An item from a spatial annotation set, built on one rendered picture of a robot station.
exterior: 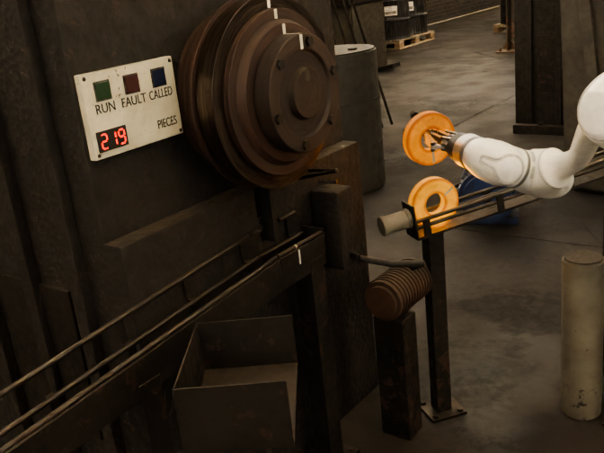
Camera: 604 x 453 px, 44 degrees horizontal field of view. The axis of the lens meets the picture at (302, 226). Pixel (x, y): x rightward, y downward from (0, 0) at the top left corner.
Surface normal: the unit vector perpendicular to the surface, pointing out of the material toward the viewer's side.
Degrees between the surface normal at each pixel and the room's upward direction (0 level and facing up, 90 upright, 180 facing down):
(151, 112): 90
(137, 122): 90
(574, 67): 90
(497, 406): 0
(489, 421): 0
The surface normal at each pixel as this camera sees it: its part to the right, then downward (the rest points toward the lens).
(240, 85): -0.18, 0.11
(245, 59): -0.12, -0.24
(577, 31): -0.77, 0.29
